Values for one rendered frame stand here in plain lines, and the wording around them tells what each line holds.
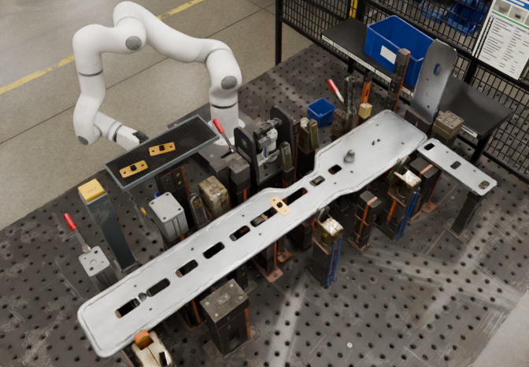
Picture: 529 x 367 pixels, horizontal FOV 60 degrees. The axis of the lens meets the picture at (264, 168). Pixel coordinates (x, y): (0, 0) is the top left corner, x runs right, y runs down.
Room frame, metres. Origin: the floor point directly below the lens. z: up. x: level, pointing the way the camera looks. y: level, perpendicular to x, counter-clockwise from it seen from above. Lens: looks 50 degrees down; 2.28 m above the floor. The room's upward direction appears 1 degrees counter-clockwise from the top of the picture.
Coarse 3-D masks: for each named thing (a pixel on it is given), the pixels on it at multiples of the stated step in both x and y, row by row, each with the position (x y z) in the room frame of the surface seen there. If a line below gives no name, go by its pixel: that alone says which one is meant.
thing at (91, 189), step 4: (92, 180) 0.92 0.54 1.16; (96, 180) 0.92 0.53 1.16; (84, 184) 0.91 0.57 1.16; (88, 184) 0.91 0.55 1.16; (92, 184) 0.91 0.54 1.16; (96, 184) 0.90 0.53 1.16; (80, 188) 0.89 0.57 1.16; (84, 188) 0.89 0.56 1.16; (88, 188) 0.89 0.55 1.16; (92, 188) 0.89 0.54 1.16; (96, 188) 0.89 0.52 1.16; (100, 188) 0.89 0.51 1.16; (80, 192) 0.88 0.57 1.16; (84, 192) 0.87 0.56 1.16; (88, 192) 0.87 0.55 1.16; (92, 192) 0.87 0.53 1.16; (96, 192) 0.87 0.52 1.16; (100, 192) 0.88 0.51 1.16; (84, 196) 0.86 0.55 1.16; (88, 196) 0.86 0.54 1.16; (92, 196) 0.86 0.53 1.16; (88, 200) 0.85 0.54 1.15
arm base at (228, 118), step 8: (216, 112) 1.44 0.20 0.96; (224, 112) 1.44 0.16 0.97; (232, 112) 1.45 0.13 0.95; (224, 120) 1.44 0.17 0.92; (232, 120) 1.45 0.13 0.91; (240, 120) 1.55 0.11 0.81; (224, 128) 1.44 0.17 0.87; (232, 128) 1.45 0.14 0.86; (232, 136) 1.44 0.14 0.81; (216, 144) 1.41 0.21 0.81; (224, 144) 1.40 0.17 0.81; (232, 144) 1.41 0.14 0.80
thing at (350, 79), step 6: (348, 78) 1.34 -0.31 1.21; (354, 78) 1.34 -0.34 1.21; (348, 84) 1.32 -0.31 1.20; (354, 84) 1.30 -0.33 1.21; (348, 90) 1.31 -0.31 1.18; (354, 90) 1.33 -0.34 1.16; (348, 96) 1.31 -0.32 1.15; (348, 102) 1.31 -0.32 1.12; (348, 108) 1.30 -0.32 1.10; (348, 114) 1.30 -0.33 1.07
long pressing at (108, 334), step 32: (384, 128) 1.29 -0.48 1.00; (416, 128) 1.29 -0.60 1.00; (320, 160) 1.13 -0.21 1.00; (384, 160) 1.12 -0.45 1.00; (288, 192) 0.98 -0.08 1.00; (320, 192) 0.98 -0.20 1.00; (352, 192) 0.98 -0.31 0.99; (224, 224) 0.85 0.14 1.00; (288, 224) 0.85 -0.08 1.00; (160, 256) 0.74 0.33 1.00; (192, 256) 0.74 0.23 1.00; (224, 256) 0.73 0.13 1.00; (128, 288) 0.63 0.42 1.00; (192, 288) 0.63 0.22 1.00; (96, 320) 0.53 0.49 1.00; (128, 320) 0.53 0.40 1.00; (160, 320) 0.53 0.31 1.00; (96, 352) 0.44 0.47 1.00
